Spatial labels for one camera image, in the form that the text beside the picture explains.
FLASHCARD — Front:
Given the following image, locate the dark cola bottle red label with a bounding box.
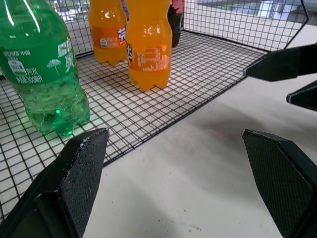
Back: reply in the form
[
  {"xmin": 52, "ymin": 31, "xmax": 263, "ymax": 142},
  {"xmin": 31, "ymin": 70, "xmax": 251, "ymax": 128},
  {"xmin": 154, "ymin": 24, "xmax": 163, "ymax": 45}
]
[{"xmin": 167, "ymin": 0, "xmax": 185, "ymax": 48}]

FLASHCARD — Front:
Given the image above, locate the green soda bottle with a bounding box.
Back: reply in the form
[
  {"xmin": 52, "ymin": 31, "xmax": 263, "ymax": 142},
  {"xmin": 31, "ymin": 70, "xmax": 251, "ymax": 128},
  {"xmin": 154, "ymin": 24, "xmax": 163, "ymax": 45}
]
[{"xmin": 0, "ymin": 0, "xmax": 91, "ymax": 137}]

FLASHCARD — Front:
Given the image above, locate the black wire mesh basket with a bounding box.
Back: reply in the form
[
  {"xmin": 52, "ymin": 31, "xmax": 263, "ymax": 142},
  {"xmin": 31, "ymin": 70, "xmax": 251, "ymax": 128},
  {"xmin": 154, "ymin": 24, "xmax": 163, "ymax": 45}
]
[{"xmin": 0, "ymin": 0, "xmax": 309, "ymax": 224}]

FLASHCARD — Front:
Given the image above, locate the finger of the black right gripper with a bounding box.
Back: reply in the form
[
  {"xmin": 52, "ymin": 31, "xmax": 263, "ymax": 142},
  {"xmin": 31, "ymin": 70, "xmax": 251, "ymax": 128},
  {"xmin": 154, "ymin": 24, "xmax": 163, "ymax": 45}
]
[
  {"xmin": 286, "ymin": 80, "xmax": 317, "ymax": 112},
  {"xmin": 243, "ymin": 43, "xmax": 317, "ymax": 83}
]

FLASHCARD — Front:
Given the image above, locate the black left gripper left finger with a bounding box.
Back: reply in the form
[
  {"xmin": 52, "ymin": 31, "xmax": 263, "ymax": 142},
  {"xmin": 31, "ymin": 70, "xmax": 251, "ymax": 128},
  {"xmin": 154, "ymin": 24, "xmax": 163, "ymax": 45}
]
[{"xmin": 0, "ymin": 127, "xmax": 109, "ymax": 238}]

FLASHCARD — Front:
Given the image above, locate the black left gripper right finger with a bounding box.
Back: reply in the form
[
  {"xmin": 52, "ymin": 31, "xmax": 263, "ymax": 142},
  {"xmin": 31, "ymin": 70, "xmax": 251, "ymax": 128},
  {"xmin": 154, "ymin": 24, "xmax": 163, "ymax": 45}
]
[{"xmin": 242, "ymin": 128, "xmax": 317, "ymax": 238}]

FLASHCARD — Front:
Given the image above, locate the orange soda bottle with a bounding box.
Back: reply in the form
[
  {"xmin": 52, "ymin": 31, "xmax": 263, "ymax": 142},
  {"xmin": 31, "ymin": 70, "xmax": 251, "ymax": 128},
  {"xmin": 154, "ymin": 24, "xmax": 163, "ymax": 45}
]
[
  {"xmin": 88, "ymin": 0, "xmax": 128, "ymax": 67},
  {"xmin": 123, "ymin": 0, "xmax": 173, "ymax": 92}
]

